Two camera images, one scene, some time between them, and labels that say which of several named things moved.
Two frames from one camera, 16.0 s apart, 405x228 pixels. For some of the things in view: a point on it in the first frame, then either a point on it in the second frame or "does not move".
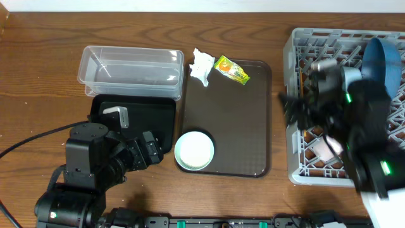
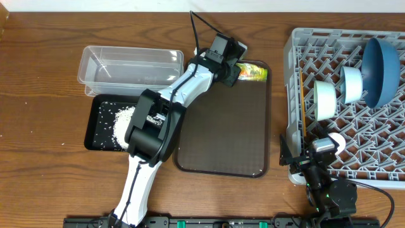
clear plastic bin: [122, 71] does not move
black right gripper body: [309, 114] to [302, 164]
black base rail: [117, 218] does not move
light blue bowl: [351, 74] does not move
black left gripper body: [139, 162] to [229, 75]
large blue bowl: [382, 61] does not move
